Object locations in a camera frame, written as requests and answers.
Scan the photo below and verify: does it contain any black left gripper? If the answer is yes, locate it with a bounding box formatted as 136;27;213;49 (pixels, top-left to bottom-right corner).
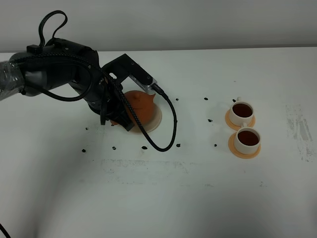
96;54;153;131

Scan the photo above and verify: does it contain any brown clay teapot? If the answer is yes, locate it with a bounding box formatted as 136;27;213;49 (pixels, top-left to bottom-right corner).
124;90;155;125

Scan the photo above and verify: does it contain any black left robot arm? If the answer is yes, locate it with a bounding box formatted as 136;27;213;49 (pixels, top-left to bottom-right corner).
0;38;156;130

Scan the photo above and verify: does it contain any beige round teapot coaster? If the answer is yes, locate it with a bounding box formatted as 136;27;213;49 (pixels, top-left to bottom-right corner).
134;104;162;133

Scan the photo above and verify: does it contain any orange near saucer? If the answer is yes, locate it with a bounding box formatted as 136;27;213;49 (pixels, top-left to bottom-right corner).
228;133;261;159

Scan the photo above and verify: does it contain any orange saucer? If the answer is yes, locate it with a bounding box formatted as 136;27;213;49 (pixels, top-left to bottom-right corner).
228;133;261;159
225;110;256;130

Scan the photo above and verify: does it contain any orange far saucer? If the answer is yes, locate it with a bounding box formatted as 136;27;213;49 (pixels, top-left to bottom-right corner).
225;110;256;130

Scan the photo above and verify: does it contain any white far teacup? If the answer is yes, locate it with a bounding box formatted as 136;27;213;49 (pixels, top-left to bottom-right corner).
229;97;255;126

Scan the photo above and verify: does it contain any white teacup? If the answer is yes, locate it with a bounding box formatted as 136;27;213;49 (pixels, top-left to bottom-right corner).
229;97;255;126
234;123;261;155

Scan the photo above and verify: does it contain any white near teacup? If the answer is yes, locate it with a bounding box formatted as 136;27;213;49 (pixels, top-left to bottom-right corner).
234;123;261;155

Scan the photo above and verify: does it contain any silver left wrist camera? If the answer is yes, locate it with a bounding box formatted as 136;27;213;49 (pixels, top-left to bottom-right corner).
128;74;159;94

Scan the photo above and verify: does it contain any black braided camera cable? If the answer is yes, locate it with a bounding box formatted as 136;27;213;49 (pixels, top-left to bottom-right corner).
38;10;179;152

